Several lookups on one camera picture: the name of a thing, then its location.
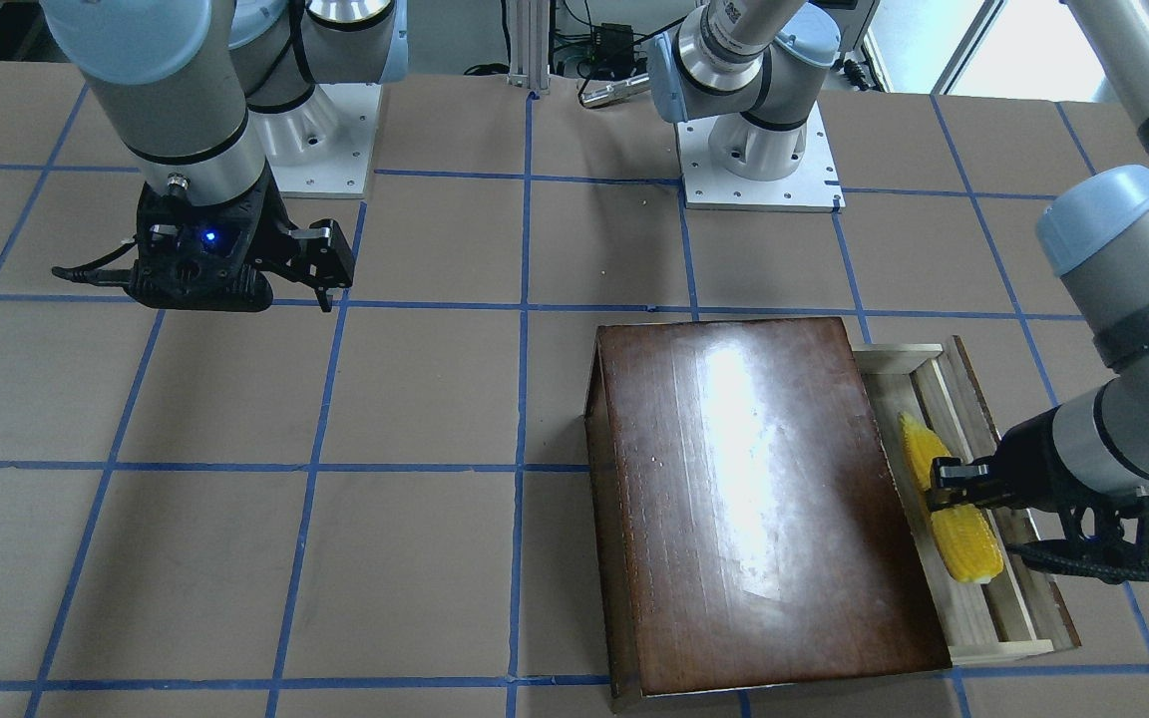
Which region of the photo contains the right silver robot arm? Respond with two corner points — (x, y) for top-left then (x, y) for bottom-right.
(43, 1), (409, 312)

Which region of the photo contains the dark brown wooden cabinet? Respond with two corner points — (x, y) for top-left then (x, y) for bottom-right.
(584, 317), (953, 712)

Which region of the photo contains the light wood drawer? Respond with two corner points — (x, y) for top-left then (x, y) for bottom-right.
(853, 337), (1081, 665)

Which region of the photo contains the aluminium frame post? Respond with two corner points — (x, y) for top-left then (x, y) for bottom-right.
(503, 0), (553, 99)

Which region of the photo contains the yellow corn cob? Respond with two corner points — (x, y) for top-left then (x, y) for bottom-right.
(899, 412), (1007, 582)

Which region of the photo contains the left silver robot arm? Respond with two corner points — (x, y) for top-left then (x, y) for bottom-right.
(647, 1), (1149, 514)

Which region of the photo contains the black electronics box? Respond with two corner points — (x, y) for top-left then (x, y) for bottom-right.
(589, 23), (635, 61)

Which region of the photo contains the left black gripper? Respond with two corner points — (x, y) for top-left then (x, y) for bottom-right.
(926, 409), (1084, 511)

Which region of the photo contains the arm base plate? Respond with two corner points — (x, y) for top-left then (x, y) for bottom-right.
(250, 85), (383, 199)
(674, 105), (847, 213)

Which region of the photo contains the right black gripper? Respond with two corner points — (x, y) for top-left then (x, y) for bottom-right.
(124, 168), (356, 312)

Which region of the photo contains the silver metal cylinder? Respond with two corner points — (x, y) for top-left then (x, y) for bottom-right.
(578, 74), (650, 110)

